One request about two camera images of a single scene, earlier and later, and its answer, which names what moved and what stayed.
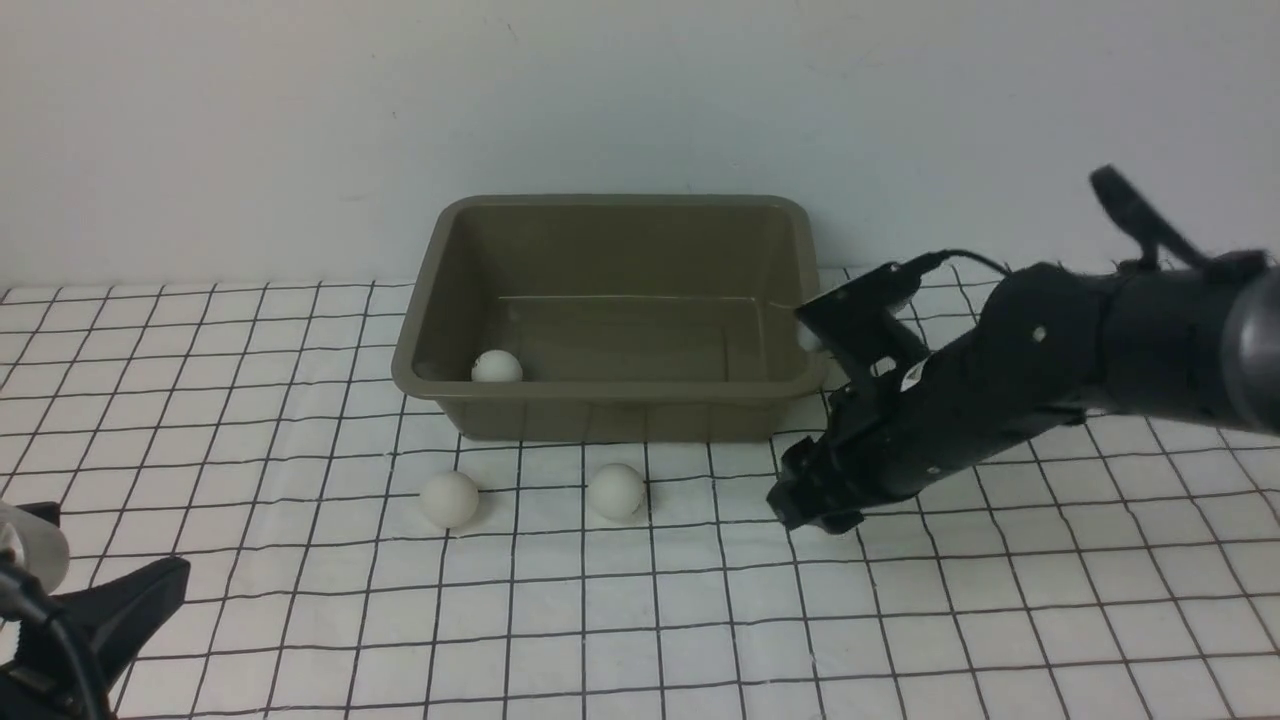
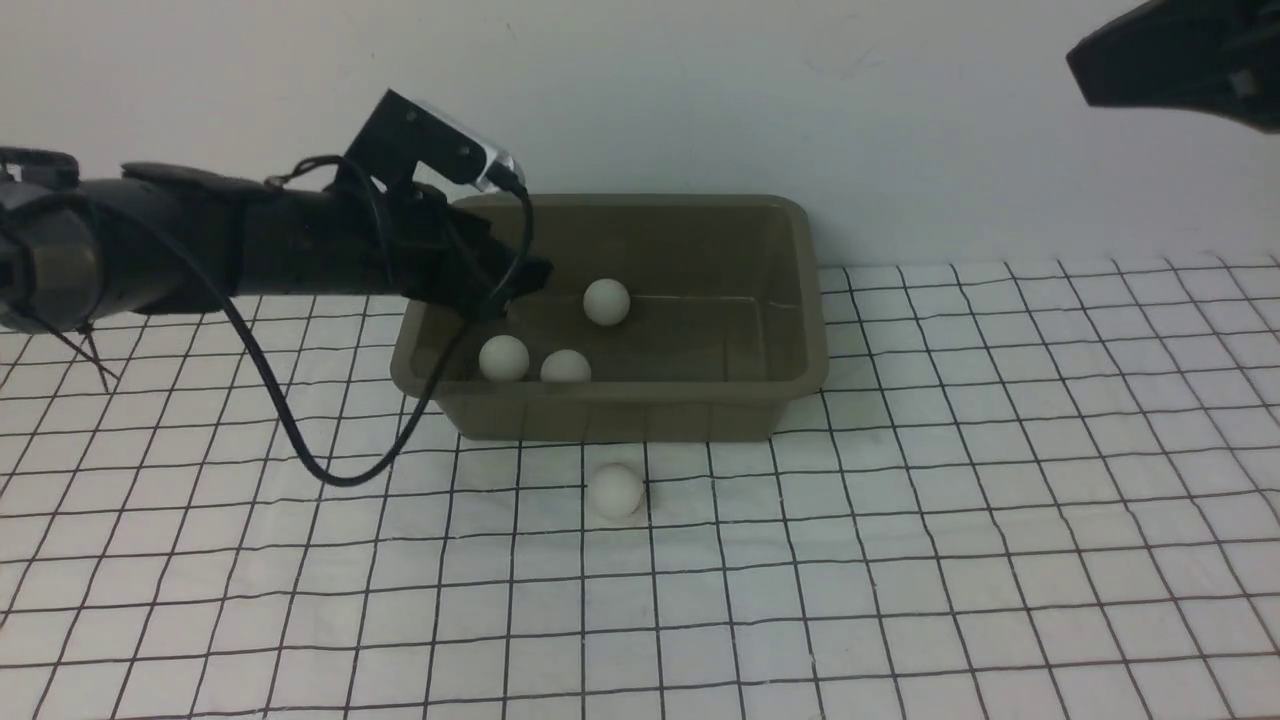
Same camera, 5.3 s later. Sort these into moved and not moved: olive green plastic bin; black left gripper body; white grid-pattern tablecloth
Moved: black left gripper body
Not moved: olive green plastic bin; white grid-pattern tablecloth
